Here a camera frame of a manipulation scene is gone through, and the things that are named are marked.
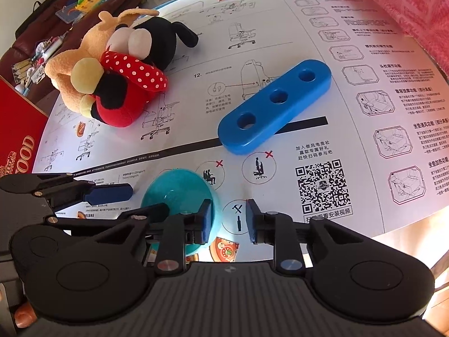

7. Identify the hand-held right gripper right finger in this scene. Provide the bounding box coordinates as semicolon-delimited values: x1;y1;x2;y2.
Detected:
245;198;365;279

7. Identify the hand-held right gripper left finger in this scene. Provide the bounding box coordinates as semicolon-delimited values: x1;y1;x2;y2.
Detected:
93;199;214;278

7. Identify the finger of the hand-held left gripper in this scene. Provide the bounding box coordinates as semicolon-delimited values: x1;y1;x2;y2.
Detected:
34;180;135;208
46;204;171;231

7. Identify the teal plastic bowl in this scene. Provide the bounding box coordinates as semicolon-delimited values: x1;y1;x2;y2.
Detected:
140;168;224;258

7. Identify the red cardboard box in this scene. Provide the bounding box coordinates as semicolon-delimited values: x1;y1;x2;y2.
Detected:
0;75;50;180

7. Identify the black red mouse plush toy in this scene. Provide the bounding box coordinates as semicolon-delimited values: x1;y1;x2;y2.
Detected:
79;15;199;129

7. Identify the blue block with three holes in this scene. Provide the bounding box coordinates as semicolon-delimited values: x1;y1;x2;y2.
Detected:
217;59;332;155

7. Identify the tan bear plush toy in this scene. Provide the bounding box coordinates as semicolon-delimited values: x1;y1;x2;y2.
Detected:
44;8;161;115

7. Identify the pile of small craft parts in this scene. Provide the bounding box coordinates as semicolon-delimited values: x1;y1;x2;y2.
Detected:
12;31;71;94

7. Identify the white printed instruction sheet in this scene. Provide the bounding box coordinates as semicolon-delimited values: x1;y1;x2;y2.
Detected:
33;0;449;264

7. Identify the brown leather sofa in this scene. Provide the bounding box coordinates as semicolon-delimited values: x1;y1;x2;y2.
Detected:
0;0;150;106

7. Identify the black bag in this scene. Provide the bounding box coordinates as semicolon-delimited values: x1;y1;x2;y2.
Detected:
15;0;60;39

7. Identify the clear plastic case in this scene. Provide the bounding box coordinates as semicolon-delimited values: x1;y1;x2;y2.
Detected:
55;5;87;25

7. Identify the pink checked cloth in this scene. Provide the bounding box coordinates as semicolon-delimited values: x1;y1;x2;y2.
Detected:
320;0;449;85

